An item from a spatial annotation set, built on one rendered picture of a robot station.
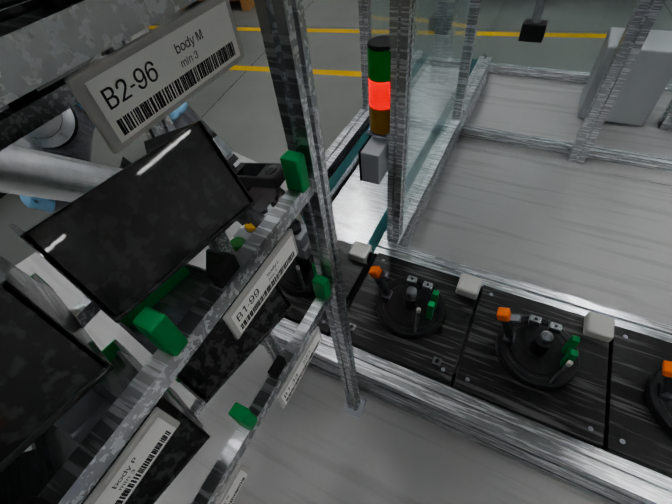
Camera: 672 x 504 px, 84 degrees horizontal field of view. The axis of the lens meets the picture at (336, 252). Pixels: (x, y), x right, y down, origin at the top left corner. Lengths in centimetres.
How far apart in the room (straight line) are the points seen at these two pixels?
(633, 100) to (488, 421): 120
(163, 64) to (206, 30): 3
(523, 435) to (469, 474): 13
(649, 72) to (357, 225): 103
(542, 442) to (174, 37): 74
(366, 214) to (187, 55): 91
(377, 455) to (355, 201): 66
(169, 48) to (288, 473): 76
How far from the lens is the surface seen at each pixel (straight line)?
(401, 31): 66
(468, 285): 84
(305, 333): 40
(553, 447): 78
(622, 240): 124
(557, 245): 115
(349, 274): 86
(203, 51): 20
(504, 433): 76
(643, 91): 162
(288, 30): 25
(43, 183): 75
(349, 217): 106
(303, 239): 76
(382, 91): 70
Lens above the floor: 167
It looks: 50 degrees down
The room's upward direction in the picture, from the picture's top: 9 degrees counter-clockwise
